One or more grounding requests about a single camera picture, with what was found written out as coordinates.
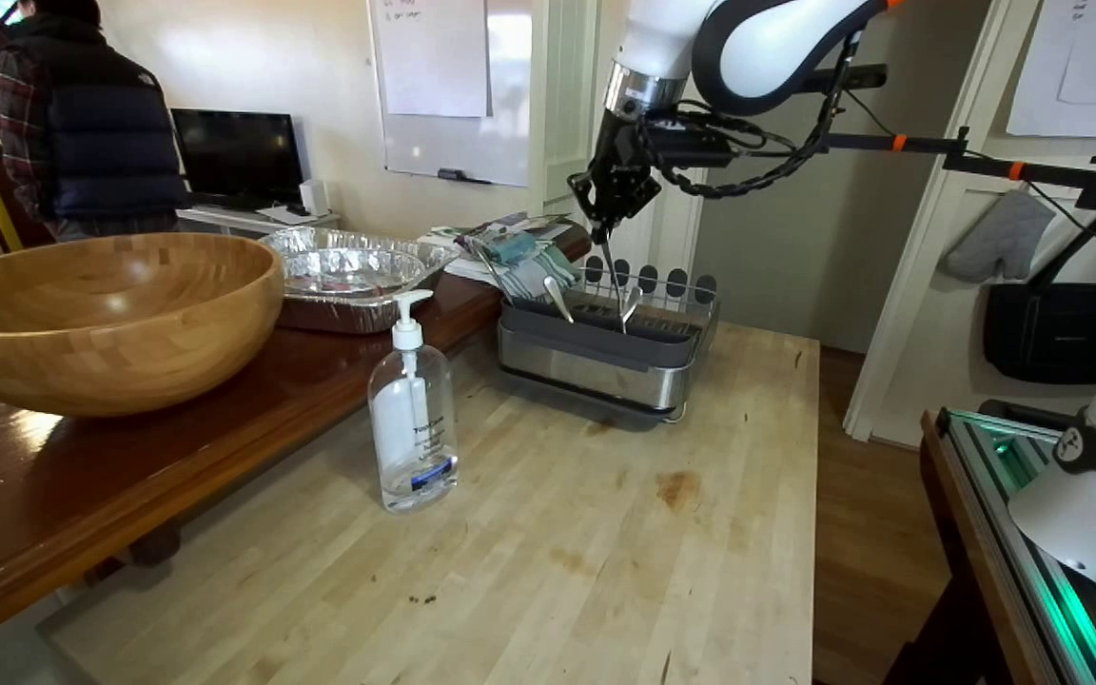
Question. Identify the silver metal fork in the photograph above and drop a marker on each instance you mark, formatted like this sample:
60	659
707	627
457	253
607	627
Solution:
607	258

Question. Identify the white paper sheet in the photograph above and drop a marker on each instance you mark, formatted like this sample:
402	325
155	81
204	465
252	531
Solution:
1085	64

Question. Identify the black bag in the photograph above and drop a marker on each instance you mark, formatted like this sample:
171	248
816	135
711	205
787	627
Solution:
1064	330

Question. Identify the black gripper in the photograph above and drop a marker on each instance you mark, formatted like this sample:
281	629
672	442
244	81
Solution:
617	164

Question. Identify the black computer monitor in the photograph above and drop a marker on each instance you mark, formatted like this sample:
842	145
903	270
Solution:
238	159

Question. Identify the aluminium foil pan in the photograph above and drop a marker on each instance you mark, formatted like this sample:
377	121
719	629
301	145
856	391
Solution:
344	273

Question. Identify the large wooden bowl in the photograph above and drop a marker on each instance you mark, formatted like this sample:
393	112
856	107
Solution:
106	318

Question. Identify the clear plastic utensil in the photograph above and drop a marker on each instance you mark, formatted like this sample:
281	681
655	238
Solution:
559	303

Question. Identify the clear hand sanitizer bottle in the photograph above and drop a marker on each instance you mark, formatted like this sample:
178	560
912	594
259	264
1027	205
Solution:
412	433

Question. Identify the silver utensil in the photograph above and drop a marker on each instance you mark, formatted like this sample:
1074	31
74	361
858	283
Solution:
630	309

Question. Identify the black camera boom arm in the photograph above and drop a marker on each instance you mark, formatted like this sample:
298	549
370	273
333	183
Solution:
991	162

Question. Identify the pile of papers and cloth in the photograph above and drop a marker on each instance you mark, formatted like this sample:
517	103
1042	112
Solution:
517	253

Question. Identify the green lit metal frame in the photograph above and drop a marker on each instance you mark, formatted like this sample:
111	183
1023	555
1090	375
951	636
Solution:
1017	556

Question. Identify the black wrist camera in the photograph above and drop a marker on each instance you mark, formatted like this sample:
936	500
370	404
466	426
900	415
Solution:
690	141

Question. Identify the dark gray utensil holder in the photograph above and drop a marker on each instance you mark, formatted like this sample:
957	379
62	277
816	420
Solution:
598	325

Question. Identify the person in dark vest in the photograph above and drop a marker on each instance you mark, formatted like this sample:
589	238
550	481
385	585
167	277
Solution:
95	126

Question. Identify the white whiteboard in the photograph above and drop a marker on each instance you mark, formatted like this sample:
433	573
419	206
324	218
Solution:
455	88

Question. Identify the dark brown wooden table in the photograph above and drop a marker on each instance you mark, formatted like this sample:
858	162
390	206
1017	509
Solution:
17	509

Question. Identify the gray oven mitt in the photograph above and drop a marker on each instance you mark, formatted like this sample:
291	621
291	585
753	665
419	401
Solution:
997	238

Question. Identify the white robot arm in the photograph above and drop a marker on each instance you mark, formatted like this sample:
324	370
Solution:
777	53

